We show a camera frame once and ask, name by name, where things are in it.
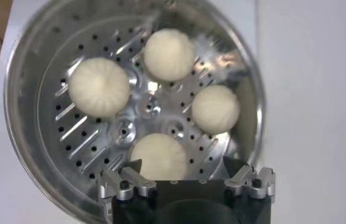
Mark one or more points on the white steamed baozi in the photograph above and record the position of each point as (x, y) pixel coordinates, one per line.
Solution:
(169, 54)
(99, 87)
(215, 109)
(159, 156)

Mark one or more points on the stainless steel steamer basket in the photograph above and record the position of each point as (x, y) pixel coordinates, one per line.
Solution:
(39, 91)

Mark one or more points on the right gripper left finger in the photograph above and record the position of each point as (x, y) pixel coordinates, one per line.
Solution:
(130, 182)

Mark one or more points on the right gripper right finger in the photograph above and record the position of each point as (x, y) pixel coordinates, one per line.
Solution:
(252, 182)

